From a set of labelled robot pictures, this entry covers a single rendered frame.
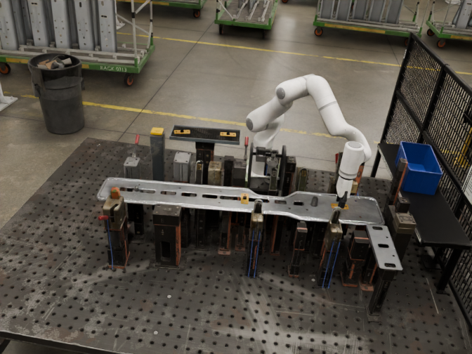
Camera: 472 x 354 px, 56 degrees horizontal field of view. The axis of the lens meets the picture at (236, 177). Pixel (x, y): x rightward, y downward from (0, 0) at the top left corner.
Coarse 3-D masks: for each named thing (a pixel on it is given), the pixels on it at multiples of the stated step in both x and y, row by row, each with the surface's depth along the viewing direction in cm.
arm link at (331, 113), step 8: (328, 104) 202; (336, 104) 203; (320, 112) 205; (328, 112) 202; (336, 112) 202; (328, 120) 203; (336, 120) 201; (344, 120) 203; (328, 128) 204; (336, 128) 201; (344, 128) 202; (352, 128) 204; (344, 136) 208; (352, 136) 207; (360, 136) 206; (368, 144) 207; (368, 152) 205
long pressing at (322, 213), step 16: (128, 192) 217; (160, 192) 219; (176, 192) 220; (192, 192) 221; (208, 192) 221; (224, 192) 222; (240, 192) 223; (304, 192) 226; (192, 208) 212; (208, 208) 212; (224, 208) 212; (240, 208) 213; (272, 208) 214; (288, 208) 215; (304, 208) 216; (320, 208) 217; (352, 208) 219; (368, 208) 220; (352, 224) 210
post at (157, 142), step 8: (152, 136) 237; (160, 136) 237; (152, 144) 239; (160, 144) 239; (152, 152) 242; (160, 152) 242; (152, 160) 246; (160, 160) 245; (152, 168) 248; (160, 168) 248; (152, 176) 251; (160, 176) 251
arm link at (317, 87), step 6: (306, 78) 219; (312, 78) 206; (318, 78) 204; (306, 84) 209; (312, 84) 205; (318, 84) 203; (324, 84) 203; (312, 90) 205; (318, 90) 203; (324, 90) 202; (330, 90) 204; (312, 96) 208; (318, 96) 203; (324, 96) 202; (330, 96) 203; (318, 102) 204; (324, 102) 202; (330, 102) 202; (318, 108) 206
